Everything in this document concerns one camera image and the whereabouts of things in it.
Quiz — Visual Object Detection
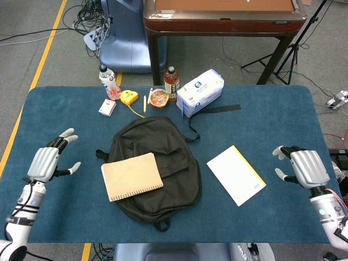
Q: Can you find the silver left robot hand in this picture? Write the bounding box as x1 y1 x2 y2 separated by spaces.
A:
27 128 82 183

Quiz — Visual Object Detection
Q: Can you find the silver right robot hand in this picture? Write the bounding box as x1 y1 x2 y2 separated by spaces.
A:
272 145 331 190

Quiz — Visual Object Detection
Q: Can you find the brown kraft spiral notebook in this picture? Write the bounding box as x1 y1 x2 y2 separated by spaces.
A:
101 152 164 203

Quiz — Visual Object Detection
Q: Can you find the black fabric backpack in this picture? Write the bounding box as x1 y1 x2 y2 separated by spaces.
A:
95 104 242 233

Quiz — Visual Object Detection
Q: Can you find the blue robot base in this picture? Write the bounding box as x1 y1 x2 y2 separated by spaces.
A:
99 0 168 73

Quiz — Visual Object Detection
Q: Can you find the blue table mat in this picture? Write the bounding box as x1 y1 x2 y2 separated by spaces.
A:
0 85 342 244

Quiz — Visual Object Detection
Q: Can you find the white grey power strip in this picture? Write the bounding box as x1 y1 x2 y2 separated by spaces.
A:
326 91 348 109

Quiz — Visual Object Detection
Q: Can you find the white yellow-edged booklet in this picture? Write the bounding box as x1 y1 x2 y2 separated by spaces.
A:
206 145 268 207

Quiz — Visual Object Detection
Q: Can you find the small white box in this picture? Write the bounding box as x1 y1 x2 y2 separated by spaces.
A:
98 98 117 117

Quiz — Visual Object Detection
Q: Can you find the white pink drink bottle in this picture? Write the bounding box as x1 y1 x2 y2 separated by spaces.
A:
98 64 122 101

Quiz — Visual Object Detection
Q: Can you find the yellow tape measure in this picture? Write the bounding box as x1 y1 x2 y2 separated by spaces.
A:
120 90 146 119

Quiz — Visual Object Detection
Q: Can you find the black tripod stand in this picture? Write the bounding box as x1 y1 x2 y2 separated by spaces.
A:
240 0 330 85

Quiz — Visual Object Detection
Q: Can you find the white power strip with plugs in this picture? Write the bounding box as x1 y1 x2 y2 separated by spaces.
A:
83 29 105 51

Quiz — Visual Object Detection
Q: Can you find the white tissue pack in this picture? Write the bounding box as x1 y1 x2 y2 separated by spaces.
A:
176 69 225 118

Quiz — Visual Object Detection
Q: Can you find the orange jelly cup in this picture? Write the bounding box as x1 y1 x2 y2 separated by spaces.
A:
149 89 170 108

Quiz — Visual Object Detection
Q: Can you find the grey-blue robot torso base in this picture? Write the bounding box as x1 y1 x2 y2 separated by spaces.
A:
113 243 272 261

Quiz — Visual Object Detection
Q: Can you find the brown tea bottle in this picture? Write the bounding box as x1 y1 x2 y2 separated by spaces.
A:
164 66 181 102

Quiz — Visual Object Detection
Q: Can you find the brown mahjong table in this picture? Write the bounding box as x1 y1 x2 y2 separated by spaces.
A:
143 0 308 86

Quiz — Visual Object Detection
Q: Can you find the black cable tangle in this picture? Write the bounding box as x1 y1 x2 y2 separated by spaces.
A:
62 0 113 58

